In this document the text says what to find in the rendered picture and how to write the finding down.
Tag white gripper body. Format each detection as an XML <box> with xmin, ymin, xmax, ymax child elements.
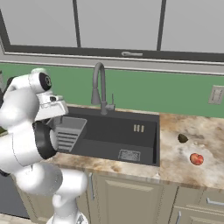
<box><xmin>36</xmin><ymin>100</ymin><xmax>70</xmax><ymax>122</ymax></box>

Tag grey ribbed sink rack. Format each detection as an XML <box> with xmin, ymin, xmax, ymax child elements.
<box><xmin>53</xmin><ymin>115</ymin><xmax>88</xmax><ymax>153</ymax></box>

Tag dark grey sink basin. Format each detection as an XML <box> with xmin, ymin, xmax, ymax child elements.
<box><xmin>53</xmin><ymin>106</ymin><xmax>162</xmax><ymax>168</ymax></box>

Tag grey curved tap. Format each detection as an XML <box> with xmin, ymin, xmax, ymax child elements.
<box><xmin>90</xmin><ymin>61</ymin><xmax>117</xmax><ymax>116</ymax></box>

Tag dark dishwasher front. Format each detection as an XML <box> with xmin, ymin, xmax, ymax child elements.
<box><xmin>0</xmin><ymin>171</ymin><xmax>31</xmax><ymax>219</ymax></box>

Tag dark framed window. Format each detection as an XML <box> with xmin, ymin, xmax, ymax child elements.
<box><xmin>0</xmin><ymin>0</ymin><xmax>224</xmax><ymax>63</ymax></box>

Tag beige cupboard door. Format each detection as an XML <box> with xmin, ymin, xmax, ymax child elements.
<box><xmin>94</xmin><ymin>172</ymin><xmax>179</xmax><ymax>224</ymax></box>
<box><xmin>17</xmin><ymin>173</ymin><xmax>95</xmax><ymax>224</ymax></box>
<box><xmin>169</xmin><ymin>205</ymin><xmax>224</xmax><ymax>224</ymax></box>

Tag dark green avocado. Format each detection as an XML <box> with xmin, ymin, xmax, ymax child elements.
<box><xmin>177</xmin><ymin>133</ymin><xmax>190</xmax><ymax>144</ymax></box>

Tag red peach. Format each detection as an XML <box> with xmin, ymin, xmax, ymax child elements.
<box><xmin>189</xmin><ymin>152</ymin><xmax>205</xmax><ymax>166</ymax></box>

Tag beige drawer front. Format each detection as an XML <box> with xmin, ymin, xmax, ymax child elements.
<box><xmin>199</xmin><ymin>186</ymin><xmax>224</xmax><ymax>212</ymax></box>

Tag grey window handle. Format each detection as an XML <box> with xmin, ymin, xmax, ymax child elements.
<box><xmin>121</xmin><ymin>51</ymin><xmax>144</xmax><ymax>58</ymax></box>

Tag grey wall socket plate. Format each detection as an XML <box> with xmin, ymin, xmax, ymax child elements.
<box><xmin>207</xmin><ymin>85</ymin><xmax>224</xmax><ymax>106</ymax></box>

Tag grey drawer handle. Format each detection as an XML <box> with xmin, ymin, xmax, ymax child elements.
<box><xmin>206</xmin><ymin>197</ymin><xmax>224</xmax><ymax>207</ymax></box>

